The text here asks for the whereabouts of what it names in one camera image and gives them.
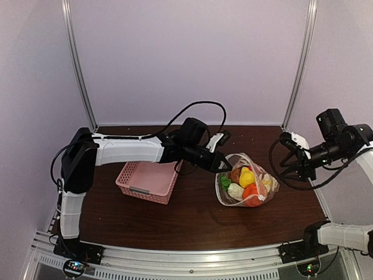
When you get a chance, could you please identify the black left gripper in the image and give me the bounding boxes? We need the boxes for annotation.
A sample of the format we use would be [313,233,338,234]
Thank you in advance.
[184,142,233,173]

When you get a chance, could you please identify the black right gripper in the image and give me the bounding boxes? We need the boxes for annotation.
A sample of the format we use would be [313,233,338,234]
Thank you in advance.
[279,138,349,182]

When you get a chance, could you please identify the brown potato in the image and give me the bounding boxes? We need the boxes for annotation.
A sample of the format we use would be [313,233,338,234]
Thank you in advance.
[228,168,241,184]

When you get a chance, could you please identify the yellow pear with leaf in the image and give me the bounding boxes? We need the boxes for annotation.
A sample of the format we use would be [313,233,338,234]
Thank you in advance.
[239,166,256,188]

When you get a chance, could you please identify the white wrinkled cabbage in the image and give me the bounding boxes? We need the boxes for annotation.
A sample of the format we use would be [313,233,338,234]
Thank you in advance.
[219,175,244,201]

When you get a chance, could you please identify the clear zip top bag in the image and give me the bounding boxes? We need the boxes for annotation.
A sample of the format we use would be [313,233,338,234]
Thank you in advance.
[215,153,280,208]

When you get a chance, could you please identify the orange pumpkin with leaf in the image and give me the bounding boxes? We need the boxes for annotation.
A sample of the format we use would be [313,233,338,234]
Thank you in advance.
[242,184,262,208]

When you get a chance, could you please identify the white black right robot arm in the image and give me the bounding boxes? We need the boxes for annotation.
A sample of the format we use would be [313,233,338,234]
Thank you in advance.
[275,108,372,258]

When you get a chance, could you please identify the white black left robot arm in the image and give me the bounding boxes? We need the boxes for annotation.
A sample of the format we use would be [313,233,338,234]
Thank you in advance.
[54,117,233,259]

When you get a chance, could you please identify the pink perforated plastic basket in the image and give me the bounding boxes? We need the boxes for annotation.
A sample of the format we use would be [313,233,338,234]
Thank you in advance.
[115,162,181,205]

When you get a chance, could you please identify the right round circuit board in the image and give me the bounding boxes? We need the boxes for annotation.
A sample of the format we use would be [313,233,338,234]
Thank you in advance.
[296,260,321,277]

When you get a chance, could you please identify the round circuit board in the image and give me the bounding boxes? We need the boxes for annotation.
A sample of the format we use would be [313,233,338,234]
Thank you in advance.
[62,259,87,278]
[296,260,321,277]

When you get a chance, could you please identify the left round circuit board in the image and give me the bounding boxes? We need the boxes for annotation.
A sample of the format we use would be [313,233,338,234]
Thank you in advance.
[62,259,87,278]

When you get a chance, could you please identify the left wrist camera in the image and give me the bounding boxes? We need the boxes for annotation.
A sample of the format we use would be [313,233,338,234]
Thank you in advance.
[206,130,231,153]

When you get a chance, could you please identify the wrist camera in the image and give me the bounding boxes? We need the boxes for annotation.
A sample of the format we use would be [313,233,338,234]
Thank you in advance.
[287,132,310,151]
[206,130,231,153]

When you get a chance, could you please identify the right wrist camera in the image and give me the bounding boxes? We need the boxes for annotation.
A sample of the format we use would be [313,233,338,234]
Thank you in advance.
[287,132,310,151]

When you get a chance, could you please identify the black right camera cable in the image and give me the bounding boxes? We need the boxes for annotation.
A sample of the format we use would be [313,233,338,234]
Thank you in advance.
[268,136,359,192]

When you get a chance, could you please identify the black camera cable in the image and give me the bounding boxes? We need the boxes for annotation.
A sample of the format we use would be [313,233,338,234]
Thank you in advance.
[268,136,359,192]
[157,101,227,138]

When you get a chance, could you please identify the right aluminium corner post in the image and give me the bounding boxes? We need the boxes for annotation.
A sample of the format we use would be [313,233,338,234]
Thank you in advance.
[287,0,318,110]

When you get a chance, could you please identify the aluminium corner post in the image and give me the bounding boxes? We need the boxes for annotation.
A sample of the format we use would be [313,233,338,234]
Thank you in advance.
[61,0,98,131]
[287,0,318,110]

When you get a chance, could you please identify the black left camera cable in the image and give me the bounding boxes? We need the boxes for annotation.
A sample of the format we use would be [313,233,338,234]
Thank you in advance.
[157,101,227,138]

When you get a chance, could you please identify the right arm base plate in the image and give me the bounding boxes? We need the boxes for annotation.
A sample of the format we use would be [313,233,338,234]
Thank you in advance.
[279,240,329,264]

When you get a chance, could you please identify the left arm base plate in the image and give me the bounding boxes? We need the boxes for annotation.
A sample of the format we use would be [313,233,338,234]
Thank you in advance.
[53,237,104,265]

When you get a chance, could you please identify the aluminium front rail frame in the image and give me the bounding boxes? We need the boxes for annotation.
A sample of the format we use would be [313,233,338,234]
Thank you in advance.
[21,232,362,279]

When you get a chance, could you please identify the left aluminium corner post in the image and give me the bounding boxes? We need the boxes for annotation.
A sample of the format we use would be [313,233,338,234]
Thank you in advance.
[61,0,98,131]

